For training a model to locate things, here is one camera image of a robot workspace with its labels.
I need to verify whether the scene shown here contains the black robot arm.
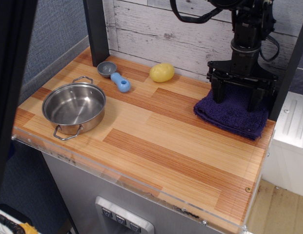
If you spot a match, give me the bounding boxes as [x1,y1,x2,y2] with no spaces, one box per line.
[207,0,279,112]

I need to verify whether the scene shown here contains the blue grey toy scoop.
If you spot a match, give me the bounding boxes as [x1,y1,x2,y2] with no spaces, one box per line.
[97,61,131,93]

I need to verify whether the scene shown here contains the purple cloth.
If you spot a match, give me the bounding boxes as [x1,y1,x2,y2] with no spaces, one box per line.
[194,84,269,140]

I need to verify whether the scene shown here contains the clear acrylic table guard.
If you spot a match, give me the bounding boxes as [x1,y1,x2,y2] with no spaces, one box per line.
[12,49,275,234]

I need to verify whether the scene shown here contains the black vertical post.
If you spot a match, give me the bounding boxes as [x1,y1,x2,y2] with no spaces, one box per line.
[269,23,303,121]
[83,0,110,67]

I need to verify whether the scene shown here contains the black mesh cable sleeve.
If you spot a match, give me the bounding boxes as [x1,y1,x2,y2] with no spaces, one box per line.
[0,212,26,234]

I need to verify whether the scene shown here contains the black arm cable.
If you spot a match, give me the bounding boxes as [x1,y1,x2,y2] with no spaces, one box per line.
[169,0,281,62]

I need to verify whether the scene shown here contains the black right vertical post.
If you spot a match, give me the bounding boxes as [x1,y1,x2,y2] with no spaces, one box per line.
[269,23,303,121]

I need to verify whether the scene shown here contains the white metal side cabinet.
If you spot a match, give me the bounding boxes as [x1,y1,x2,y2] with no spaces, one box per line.
[262,92,303,196]

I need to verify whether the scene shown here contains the stainless steel pot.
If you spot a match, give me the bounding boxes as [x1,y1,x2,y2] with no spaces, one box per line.
[42,76,106,141]

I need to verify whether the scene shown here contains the black left vertical post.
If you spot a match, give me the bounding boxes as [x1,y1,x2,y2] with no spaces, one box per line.
[83,0,110,67]

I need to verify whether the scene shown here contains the yellow cloth scrap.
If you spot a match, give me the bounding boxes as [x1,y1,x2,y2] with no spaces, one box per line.
[19,223,39,234]

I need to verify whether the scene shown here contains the silver dispenser button panel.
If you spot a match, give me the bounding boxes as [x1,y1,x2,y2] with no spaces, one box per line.
[95,196,155,234]

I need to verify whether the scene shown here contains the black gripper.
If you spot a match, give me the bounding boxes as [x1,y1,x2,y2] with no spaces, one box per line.
[207,47,278,112]

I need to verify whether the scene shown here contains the yellow toy potato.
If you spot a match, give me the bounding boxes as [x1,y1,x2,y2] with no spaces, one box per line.
[149,63,175,83]

